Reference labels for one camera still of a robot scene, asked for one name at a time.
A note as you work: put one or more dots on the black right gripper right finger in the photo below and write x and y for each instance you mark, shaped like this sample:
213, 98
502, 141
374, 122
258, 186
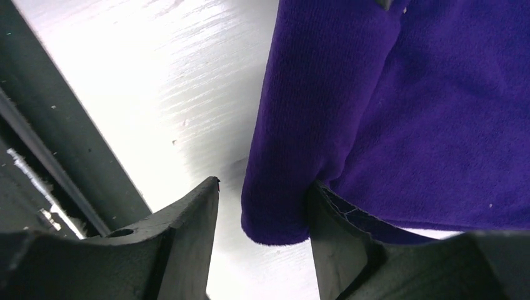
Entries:
358, 256

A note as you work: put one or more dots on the purple cloth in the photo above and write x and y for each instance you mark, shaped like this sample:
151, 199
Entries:
417, 114

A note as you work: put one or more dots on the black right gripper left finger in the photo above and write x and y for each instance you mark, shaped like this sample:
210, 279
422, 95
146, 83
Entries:
167, 255

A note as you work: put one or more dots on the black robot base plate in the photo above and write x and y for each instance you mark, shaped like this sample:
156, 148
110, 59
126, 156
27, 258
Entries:
41, 108

